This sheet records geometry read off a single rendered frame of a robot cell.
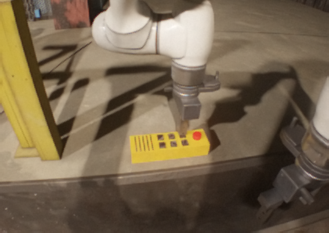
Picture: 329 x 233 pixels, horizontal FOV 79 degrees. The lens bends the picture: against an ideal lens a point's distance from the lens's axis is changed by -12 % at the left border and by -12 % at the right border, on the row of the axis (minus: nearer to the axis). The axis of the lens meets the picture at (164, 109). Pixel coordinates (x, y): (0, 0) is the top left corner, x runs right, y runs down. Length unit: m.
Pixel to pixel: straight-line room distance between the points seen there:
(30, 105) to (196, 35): 0.44
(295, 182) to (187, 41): 0.36
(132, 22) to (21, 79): 0.30
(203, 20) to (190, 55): 0.08
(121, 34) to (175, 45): 0.12
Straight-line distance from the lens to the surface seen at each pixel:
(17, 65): 0.58
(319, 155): 0.42
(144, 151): 0.66
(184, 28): 0.50
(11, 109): 0.73
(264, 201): 0.46
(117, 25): 0.50
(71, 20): 2.03
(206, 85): 0.60
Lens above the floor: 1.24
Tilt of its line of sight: 36 degrees down
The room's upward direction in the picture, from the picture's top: 3 degrees clockwise
